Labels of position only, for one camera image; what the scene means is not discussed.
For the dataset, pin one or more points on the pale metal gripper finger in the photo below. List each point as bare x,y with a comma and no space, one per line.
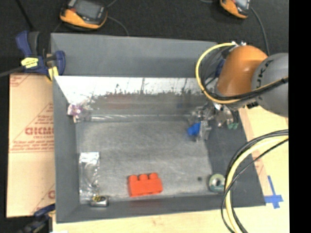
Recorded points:
205,131
197,115

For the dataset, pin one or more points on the small blue plastic piece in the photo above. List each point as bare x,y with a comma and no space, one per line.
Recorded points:
194,130

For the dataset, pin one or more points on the grey metal bin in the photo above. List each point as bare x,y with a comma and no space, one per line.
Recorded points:
145,144

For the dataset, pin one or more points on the red toy building brick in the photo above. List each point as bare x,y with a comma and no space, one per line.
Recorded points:
144,186

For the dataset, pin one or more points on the purple and white toy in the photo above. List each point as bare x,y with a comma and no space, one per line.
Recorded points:
75,110

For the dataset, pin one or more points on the clear plastic bag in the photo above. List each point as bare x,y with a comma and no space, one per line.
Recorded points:
89,173

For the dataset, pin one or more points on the small yellow and black can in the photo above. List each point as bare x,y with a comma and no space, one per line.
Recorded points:
99,200

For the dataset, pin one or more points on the brown cardboard board red print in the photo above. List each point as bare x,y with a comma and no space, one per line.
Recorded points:
29,135

